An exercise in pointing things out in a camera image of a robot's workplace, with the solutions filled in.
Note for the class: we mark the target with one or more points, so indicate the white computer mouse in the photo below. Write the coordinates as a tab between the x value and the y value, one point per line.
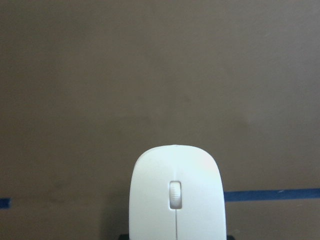
176	193

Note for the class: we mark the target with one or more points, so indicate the blue tape line crosswise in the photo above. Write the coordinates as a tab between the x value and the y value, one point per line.
123	198

